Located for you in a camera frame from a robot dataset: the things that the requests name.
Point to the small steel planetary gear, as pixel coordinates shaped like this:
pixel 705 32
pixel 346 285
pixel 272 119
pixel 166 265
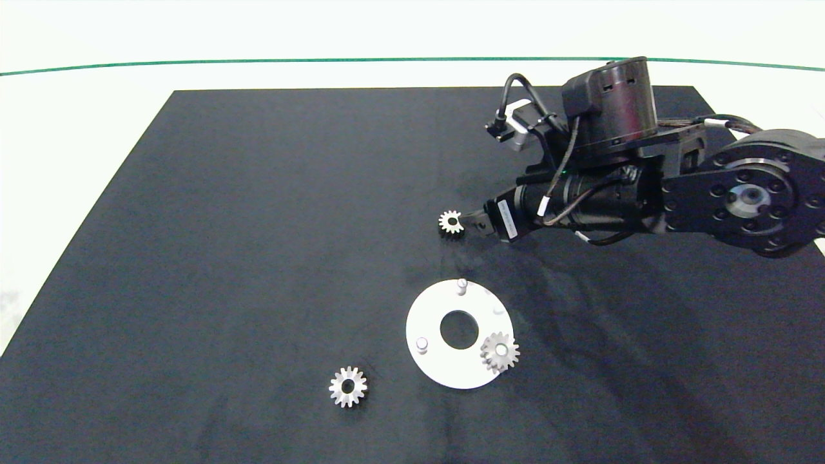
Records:
pixel 445 223
pixel 510 350
pixel 338 387

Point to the round white pin plate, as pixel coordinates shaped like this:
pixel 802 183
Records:
pixel 445 370

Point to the dark mat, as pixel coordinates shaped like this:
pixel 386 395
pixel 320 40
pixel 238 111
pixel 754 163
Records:
pixel 258 225

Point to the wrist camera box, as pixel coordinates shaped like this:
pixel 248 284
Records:
pixel 517 125

